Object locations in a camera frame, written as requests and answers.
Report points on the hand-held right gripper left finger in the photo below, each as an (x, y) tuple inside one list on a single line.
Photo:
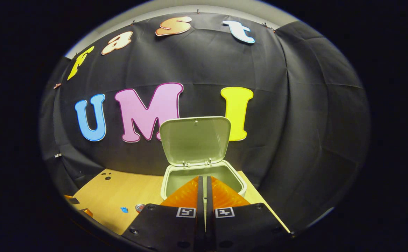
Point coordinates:
[(169, 227)]

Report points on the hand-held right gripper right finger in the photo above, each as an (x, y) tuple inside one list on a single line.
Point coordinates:
[(239, 227)]

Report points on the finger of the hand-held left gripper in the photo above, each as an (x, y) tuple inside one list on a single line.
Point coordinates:
[(71, 200), (87, 212)]

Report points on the orange pop can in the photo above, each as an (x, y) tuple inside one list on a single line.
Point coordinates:
[(140, 208)]

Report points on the blue paper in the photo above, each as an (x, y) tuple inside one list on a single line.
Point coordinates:
[(124, 210)]

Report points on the pale green desktop garbage bin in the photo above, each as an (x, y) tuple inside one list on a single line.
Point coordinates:
[(195, 140)]

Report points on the wooden desktop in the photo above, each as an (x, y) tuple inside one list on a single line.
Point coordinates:
[(120, 192)]

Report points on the black backdrop cloth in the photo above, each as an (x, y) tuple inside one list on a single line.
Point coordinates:
[(295, 105)]

